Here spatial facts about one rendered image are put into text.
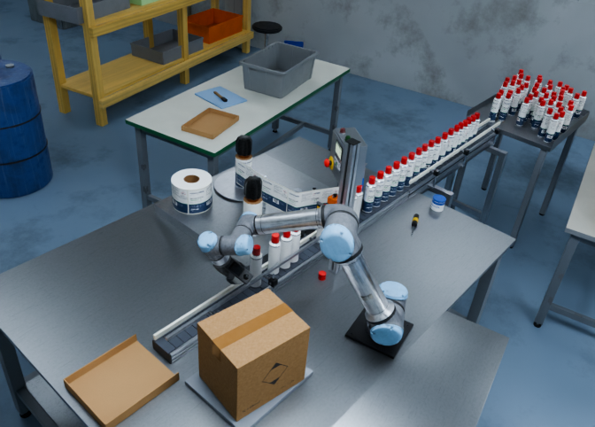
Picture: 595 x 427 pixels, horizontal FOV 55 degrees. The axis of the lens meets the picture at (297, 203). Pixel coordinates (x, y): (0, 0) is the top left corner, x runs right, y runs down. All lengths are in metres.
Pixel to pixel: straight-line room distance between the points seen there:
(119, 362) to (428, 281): 1.38
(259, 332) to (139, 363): 0.53
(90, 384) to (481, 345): 1.51
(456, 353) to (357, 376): 0.43
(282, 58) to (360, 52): 2.37
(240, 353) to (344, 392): 0.48
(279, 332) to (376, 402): 0.47
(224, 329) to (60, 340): 0.73
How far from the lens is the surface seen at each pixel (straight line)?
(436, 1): 6.63
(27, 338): 2.45
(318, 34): 7.30
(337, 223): 1.92
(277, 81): 4.28
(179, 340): 2.25
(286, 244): 2.45
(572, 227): 3.50
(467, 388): 2.32
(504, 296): 4.09
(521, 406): 3.48
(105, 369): 2.26
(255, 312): 2.00
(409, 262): 2.78
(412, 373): 2.29
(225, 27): 7.17
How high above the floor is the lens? 2.54
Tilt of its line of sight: 34 degrees down
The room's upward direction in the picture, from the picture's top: 5 degrees clockwise
